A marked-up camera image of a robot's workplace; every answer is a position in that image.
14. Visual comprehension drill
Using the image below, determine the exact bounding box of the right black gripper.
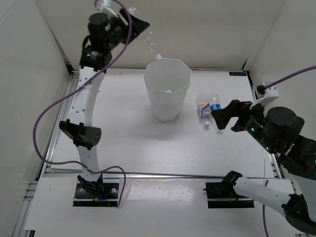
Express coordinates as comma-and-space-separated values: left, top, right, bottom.
210, 98, 278, 154

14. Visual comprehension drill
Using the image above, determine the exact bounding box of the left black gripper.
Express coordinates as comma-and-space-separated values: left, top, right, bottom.
104, 7, 149, 51

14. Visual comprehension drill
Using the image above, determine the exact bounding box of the long clear plastic bottle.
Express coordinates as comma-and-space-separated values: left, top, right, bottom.
128, 6, 162, 61

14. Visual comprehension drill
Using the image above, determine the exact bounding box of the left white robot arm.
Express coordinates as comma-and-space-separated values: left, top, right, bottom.
59, 9, 150, 198

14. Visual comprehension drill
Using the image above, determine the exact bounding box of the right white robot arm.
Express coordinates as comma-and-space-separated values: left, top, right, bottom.
211, 100, 316, 235

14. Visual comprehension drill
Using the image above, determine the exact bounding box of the white octagonal plastic bin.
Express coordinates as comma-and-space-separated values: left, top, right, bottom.
144, 58, 192, 121

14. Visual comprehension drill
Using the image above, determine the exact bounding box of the clear bottle orange white label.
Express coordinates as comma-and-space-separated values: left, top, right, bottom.
196, 93, 211, 130

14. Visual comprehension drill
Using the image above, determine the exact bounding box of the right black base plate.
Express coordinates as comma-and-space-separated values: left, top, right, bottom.
203, 182, 254, 209

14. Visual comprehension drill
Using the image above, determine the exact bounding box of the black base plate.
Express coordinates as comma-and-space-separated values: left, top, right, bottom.
203, 182, 254, 209
73, 178, 119, 207

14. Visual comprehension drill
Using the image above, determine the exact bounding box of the metal rail bar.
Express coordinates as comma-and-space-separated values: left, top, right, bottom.
103, 171, 224, 179

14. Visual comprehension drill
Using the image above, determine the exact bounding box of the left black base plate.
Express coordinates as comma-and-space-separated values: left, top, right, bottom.
73, 178, 119, 207

